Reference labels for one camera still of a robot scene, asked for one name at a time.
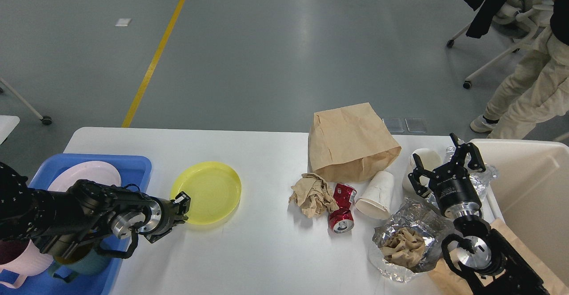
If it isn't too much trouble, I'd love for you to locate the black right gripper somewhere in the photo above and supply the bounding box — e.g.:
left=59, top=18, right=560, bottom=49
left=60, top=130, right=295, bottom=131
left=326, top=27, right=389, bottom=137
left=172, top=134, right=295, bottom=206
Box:
left=408, top=133, right=486, bottom=219

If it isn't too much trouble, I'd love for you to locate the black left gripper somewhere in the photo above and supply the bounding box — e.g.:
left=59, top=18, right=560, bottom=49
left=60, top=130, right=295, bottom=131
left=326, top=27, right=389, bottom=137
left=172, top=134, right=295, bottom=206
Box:
left=140, top=191, right=191, bottom=243

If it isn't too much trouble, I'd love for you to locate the yellow plastic plate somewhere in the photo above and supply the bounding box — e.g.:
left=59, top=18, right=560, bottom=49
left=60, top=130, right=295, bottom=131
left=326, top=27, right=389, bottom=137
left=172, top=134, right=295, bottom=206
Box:
left=169, top=161, right=242, bottom=226

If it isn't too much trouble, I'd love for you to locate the dark green mug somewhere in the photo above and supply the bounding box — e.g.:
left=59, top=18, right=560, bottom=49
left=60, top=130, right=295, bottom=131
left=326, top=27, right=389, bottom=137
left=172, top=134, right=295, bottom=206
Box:
left=48, top=242, right=111, bottom=283

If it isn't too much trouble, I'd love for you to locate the pink ribbed mug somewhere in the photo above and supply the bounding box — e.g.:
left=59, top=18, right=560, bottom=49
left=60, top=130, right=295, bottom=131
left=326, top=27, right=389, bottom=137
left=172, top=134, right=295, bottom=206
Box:
left=0, top=239, right=54, bottom=289

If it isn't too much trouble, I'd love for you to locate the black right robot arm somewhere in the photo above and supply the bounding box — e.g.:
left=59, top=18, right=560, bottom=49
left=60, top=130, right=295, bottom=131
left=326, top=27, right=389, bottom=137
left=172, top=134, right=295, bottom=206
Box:
left=408, top=133, right=548, bottom=295

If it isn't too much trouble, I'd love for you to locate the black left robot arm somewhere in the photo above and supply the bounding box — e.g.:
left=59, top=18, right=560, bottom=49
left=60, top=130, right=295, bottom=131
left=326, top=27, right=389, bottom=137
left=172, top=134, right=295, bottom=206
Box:
left=0, top=163, right=191, bottom=259

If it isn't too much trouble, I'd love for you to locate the white paper cup upright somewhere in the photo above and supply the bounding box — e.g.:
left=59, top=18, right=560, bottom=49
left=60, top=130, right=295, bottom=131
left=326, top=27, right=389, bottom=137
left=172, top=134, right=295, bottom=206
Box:
left=402, top=148, right=443, bottom=194

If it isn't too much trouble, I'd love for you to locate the crushed clear plastic bottle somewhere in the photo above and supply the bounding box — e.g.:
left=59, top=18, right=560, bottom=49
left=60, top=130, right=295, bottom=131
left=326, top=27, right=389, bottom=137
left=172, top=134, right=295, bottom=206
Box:
left=425, top=147, right=499, bottom=202

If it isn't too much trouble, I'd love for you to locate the crumpled aluminium foil sheet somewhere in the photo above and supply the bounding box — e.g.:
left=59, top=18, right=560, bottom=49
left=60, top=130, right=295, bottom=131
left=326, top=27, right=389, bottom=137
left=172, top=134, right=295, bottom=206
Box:
left=368, top=199, right=454, bottom=283

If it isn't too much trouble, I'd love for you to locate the clear floor plate right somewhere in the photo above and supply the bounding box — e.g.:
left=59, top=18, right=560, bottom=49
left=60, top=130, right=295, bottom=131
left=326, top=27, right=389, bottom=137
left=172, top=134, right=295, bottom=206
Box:
left=405, top=118, right=427, bottom=133

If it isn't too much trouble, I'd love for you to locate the clear floor plate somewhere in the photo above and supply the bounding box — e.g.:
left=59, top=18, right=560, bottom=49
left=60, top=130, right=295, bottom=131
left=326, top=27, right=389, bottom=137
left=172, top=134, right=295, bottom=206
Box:
left=382, top=118, right=405, bottom=134
left=405, top=118, right=427, bottom=133

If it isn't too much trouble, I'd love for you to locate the blue plastic tray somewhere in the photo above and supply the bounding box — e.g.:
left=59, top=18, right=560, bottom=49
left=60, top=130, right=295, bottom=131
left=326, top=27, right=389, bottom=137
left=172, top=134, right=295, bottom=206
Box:
left=0, top=153, right=152, bottom=295

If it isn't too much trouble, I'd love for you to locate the clear floor plate left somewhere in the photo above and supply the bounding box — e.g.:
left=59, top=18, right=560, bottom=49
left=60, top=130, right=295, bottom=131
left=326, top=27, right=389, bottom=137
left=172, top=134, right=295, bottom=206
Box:
left=382, top=118, right=405, bottom=134

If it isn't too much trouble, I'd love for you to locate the white paper cup lying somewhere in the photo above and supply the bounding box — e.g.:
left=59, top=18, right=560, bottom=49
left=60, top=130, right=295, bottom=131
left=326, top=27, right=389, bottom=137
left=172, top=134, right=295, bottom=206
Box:
left=355, top=171, right=395, bottom=220

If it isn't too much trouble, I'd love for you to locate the crumpled brown paper on foil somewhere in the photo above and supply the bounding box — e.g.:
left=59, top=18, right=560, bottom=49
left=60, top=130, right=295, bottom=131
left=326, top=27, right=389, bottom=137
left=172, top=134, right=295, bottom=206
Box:
left=380, top=227, right=425, bottom=269

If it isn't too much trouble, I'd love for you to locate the beige plastic bin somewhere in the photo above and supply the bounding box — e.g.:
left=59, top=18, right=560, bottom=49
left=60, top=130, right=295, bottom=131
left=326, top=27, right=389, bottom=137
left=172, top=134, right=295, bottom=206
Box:
left=473, top=139, right=569, bottom=283

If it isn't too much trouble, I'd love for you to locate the pink plate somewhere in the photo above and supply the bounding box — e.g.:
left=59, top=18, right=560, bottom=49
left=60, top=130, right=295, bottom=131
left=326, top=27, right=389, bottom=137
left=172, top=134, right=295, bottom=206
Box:
left=48, top=161, right=122, bottom=192

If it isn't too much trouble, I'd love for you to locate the flat brown paper bag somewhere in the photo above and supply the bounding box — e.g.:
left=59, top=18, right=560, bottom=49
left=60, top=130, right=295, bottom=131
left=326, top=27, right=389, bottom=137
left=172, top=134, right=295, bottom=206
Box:
left=428, top=218, right=569, bottom=295

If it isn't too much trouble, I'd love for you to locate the crushed red soda can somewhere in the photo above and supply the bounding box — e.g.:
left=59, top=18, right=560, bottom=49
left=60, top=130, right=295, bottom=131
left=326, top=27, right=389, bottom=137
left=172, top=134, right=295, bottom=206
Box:
left=329, top=183, right=357, bottom=234

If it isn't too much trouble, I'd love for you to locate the person in beige trousers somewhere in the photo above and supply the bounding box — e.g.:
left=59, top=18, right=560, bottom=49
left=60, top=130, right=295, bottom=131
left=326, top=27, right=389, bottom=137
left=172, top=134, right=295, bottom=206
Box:
left=469, top=0, right=569, bottom=140

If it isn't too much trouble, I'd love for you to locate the crumpled brown paper ball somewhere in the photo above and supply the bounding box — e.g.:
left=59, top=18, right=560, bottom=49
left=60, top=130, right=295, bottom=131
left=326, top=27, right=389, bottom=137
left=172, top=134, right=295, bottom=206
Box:
left=289, top=173, right=340, bottom=219

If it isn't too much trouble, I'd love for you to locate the white cart leg with caster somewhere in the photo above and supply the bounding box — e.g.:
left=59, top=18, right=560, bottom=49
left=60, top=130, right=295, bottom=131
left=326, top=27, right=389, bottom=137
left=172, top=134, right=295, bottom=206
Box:
left=0, top=78, right=52, bottom=125

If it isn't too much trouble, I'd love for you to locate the white wheeled chair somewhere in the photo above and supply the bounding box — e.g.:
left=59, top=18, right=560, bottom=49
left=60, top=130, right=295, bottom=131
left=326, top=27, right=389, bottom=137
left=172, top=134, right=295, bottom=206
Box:
left=446, top=0, right=553, bottom=90

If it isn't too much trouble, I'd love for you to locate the small white side table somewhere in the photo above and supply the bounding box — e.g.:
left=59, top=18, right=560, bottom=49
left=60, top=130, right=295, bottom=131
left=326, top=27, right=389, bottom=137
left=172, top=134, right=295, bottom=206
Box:
left=0, top=115, right=20, bottom=144

